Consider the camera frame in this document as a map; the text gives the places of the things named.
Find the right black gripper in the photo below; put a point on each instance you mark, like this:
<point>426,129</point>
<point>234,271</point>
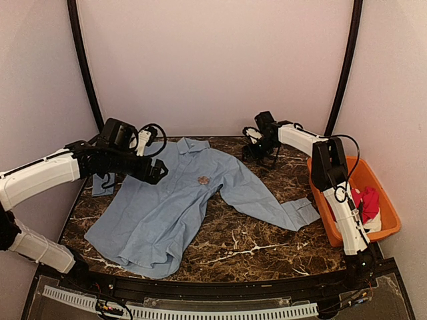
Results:
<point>246,150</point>

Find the right black frame post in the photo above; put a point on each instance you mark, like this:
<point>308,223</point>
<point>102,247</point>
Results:
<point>346,66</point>

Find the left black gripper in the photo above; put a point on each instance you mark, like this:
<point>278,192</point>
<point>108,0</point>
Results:
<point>154,176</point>

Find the round iridescent brooch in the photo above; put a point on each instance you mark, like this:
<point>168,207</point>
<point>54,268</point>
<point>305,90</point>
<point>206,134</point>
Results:
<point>203,180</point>

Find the black front rail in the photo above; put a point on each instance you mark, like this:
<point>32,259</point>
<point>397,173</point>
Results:
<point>331,290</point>

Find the red garment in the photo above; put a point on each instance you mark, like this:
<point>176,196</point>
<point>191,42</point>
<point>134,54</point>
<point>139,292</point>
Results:
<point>367,202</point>

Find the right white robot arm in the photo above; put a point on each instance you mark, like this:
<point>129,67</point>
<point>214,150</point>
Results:
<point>329,170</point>

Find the black frame post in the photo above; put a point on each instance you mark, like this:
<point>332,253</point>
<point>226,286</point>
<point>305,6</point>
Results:
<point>83,63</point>
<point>346,66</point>

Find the orange plastic basin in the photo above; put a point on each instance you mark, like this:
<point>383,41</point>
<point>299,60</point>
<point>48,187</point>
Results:
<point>361,178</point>

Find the light blue shirt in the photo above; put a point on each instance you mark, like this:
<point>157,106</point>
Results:
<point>147,228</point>

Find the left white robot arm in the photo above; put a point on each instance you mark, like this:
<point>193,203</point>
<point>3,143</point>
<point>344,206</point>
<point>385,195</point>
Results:
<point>118,148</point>

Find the white garment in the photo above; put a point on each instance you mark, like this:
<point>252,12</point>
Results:
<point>373,225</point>

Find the left black frame post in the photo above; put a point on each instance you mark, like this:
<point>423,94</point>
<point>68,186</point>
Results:
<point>83,63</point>

